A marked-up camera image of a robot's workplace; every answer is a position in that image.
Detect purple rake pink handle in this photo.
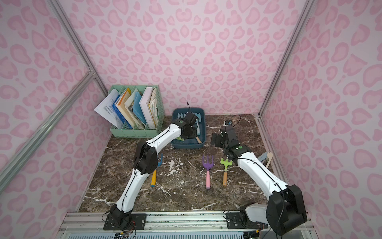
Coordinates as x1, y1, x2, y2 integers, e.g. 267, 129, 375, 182
202, 155, 214, 190

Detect blue rake yellow handle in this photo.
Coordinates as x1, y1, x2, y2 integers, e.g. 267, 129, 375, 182
151, 153, 163, 187

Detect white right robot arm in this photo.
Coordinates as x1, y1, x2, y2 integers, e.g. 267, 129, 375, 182
211, 125, 307, 236

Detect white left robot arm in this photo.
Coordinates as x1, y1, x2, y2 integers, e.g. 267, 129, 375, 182
106, 112, 198, 225

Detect dark teal storage box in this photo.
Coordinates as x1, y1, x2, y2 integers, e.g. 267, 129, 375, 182
171, 108, 207, 149

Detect grey blue stapler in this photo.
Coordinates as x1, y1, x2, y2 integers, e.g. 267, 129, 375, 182
258, 151, 274, 168

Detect white thick book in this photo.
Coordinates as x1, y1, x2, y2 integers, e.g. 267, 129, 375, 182
139, 86, 158, 129

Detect green file organizer crate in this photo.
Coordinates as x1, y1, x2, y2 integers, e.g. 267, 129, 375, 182
108, 85, 165, 138

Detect teal book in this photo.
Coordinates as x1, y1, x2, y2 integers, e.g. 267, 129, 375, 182
125, 88, 146, 129

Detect orange book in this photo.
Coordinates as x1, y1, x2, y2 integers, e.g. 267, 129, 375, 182
116, 88, 136, 129

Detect blue folder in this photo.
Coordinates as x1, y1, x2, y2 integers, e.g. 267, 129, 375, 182
112, 96, 133, 129

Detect white paper sheets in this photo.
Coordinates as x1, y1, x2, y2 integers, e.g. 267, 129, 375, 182
94, 89, 123, 129

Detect teal rake mint handle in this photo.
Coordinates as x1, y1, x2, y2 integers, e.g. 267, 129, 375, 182
177, 113, 186, 119

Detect light blue rake white handle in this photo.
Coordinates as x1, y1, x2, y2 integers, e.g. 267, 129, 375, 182
195, 113, 203, 136

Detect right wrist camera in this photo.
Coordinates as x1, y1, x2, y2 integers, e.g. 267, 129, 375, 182
224, 119, 233, 126

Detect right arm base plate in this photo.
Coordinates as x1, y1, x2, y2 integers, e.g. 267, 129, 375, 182
223, 211, 268, 230

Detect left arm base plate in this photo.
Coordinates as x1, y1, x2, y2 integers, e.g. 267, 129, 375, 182
103, 213, 147, 231

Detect aluminium front rail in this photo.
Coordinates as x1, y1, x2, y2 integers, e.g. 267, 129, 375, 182
55, 209, 318, 239

